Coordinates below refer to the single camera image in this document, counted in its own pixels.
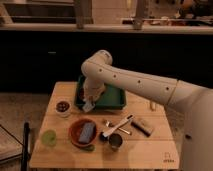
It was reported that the green leafy vegetable toy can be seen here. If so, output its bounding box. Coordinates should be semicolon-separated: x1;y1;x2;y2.
80;145;95;152

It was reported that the metal cup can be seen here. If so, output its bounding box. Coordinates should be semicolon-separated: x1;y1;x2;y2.
108;133;123;150

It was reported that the green plastic cup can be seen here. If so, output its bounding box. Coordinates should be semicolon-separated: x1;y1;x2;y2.
41;130;56;146

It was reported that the grey towel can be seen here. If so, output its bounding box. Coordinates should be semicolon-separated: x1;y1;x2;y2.
82;101;95;113

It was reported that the blue-grey sponge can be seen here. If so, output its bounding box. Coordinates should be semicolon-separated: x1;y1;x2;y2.
78;122;95;143

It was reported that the gold metal spoon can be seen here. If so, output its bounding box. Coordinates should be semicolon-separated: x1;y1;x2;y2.
103;120;132;137

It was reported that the black chair frame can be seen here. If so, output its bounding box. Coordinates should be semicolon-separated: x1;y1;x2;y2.
0;122;31;171

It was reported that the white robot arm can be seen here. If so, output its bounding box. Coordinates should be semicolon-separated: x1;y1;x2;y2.
81;50;213;171

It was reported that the green plastic tray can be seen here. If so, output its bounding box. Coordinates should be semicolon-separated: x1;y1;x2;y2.
74;75;126;110

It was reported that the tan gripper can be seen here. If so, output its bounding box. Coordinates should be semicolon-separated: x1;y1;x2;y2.
84;89;101;102

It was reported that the yellow banana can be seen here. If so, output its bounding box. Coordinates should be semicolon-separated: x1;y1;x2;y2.
150;102;157;111

